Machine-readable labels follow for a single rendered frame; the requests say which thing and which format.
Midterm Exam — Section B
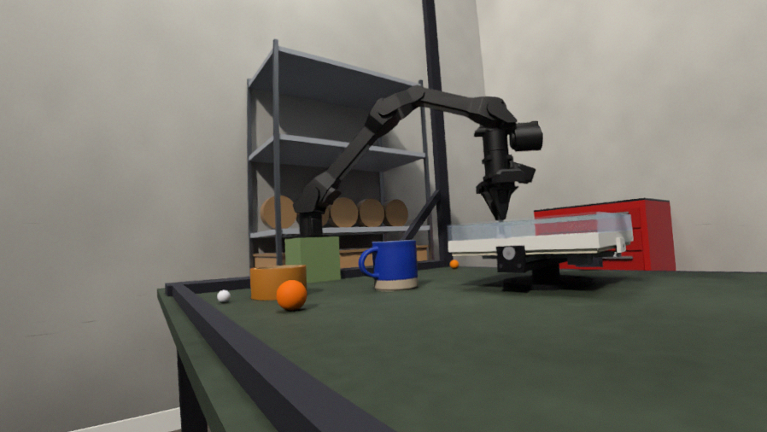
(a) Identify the white ball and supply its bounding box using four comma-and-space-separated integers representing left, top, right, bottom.
217, 290, 231, 303

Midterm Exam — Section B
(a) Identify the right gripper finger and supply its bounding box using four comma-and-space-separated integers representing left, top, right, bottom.
481, 192, 498, 220
489, 186, 518, 220

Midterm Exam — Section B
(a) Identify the orange cylinder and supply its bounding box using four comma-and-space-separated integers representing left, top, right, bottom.
250, 265, 307, 301

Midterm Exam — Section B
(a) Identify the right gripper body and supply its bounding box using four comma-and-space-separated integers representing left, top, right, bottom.
476, 150, 526, 194

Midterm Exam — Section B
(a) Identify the blue ceramic mug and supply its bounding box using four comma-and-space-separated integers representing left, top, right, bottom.
359, 240, 419, 291

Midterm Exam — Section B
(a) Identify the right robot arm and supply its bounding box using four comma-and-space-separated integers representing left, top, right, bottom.
292, 85, 543, 238

